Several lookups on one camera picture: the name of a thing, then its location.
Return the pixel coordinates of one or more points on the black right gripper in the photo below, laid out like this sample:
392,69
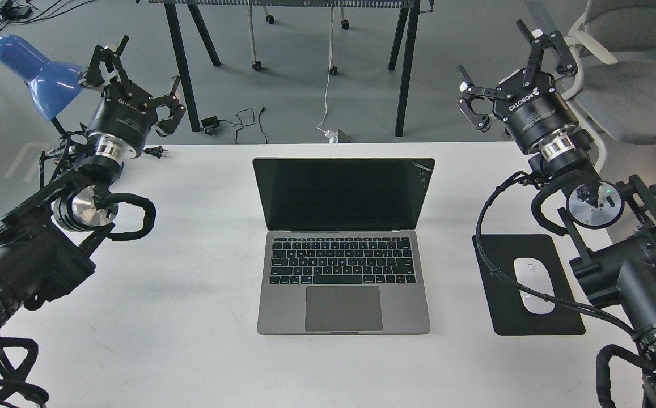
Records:
537,113

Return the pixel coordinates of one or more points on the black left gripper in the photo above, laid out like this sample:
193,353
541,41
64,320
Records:
121,113

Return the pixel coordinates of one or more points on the grey laptop computer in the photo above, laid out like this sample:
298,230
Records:
341,253

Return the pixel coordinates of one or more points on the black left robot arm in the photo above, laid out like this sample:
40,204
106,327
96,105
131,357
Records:
46,241

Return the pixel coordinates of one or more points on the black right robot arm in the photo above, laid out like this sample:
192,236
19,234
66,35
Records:
613,226

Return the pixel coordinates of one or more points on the black power plug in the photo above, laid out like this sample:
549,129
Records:
156,151

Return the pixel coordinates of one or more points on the blue desk lamp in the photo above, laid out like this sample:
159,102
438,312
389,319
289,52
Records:
52,85

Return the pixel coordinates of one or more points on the grey office chair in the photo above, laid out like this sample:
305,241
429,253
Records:
616,97

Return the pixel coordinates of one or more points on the white computer mouse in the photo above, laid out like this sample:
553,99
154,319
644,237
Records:
532,273

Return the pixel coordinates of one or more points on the black mouse pad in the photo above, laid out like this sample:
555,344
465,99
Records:
508,313

